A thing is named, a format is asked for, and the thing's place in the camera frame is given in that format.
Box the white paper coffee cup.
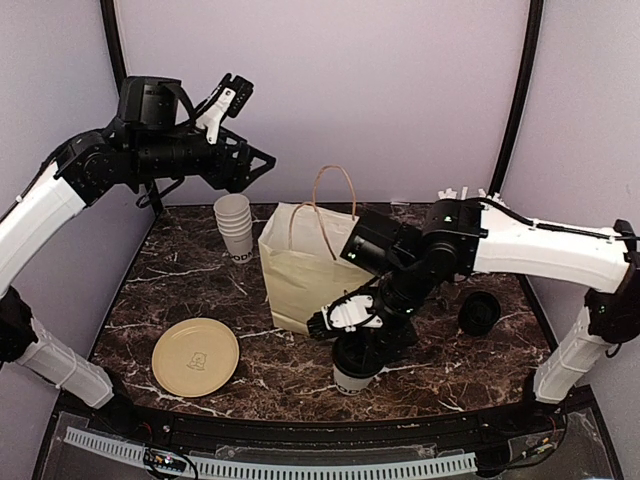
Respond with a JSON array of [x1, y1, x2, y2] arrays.
[[333, 367, 377, 396]]

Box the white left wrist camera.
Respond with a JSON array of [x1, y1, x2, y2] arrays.
[[196, 73, 254, 145]]

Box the cream paper bag with handles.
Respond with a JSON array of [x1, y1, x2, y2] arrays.
[[257, 165, 381, 335]]

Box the bundle of wrapped white straws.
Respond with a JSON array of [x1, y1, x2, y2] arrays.
[[438, 186, 504, 205]]

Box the black plastic cup lid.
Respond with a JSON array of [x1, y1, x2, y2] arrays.
[[331, 334, 384, 379]]

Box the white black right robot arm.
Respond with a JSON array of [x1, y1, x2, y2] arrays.
[[340, 197, 639, 434]]

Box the black front table rail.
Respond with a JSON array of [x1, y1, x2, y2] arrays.
[[56, 383, 604, 450]]

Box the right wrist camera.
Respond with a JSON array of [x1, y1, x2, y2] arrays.
[[307, 288, 383, 340]]

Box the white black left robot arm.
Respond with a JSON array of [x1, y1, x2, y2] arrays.
[[1, 74, 276, 436]]

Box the white slotted cable duct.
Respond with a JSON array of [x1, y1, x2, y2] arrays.
[[63, 427, 477, 479]]

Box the stack of white paper cups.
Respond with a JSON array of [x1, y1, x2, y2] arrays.
[[213, 194, 253, 264]]

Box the stack of black cup lids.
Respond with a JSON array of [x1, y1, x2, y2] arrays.
[[458, 291, 501, 337]]

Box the beige round plate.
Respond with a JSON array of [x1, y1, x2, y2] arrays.
[[151, 318, 240, 398]]

